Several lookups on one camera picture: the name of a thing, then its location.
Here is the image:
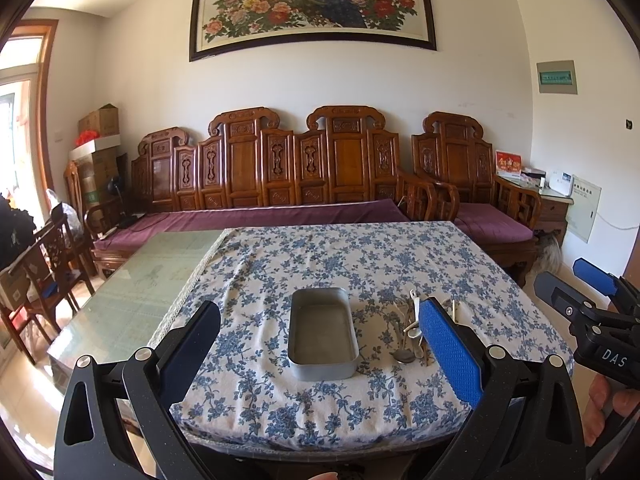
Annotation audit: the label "metal smiley handle spoon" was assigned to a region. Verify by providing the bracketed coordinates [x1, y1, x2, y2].
[392, 302, 416, 364]

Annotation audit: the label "person's right hand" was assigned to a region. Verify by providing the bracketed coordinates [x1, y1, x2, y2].
[582, 374, 640, 446]

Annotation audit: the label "wooden side table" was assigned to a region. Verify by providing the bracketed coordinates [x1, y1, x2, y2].
[495, 177, 573, 245]

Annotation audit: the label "white router box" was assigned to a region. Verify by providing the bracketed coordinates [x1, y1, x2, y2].
[548, 171, 574, 197]

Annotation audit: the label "purple armchair cushion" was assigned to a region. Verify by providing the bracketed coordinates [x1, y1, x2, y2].
[454, 203, 534, 245]

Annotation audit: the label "dark wooden chair left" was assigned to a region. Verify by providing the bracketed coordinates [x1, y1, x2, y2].
[1, 210, 96, 363]

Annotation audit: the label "red card on side table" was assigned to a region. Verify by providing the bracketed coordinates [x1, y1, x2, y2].
[495, 151, 523, 177]

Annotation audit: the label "carved wooden armchair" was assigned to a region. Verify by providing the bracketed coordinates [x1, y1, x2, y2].
[411, 112, 537, 286]

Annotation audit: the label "blue floral tablecloth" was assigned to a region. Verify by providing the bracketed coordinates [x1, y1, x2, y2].
[156, 222, 572, 456]

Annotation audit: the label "grey metal tray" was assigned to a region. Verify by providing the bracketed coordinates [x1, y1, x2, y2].
[288, 287, 359, 382]

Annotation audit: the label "black desk lamp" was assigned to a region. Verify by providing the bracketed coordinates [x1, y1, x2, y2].
[107, 176, 146, 230]

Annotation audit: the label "stacked cardboard boxes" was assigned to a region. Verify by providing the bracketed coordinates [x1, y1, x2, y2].
[64, 103, 122, 214]

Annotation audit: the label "long carved wooden sofa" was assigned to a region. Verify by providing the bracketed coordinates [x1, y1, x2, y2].
[85, 106, 436, 275]

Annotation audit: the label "peacock flower framed painting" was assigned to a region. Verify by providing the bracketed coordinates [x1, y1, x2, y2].
[189, 0, 436, 61]

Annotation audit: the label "white lower wall panel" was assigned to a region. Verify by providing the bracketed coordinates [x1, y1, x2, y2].
[566, 176, 602, 243]

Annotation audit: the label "grey wall electrical panel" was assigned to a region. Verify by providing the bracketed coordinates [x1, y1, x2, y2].
[536, 60, 578, 94]

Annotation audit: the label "wooden door frame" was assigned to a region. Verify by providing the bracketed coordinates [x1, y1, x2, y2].
[10, 18, 58, 210]

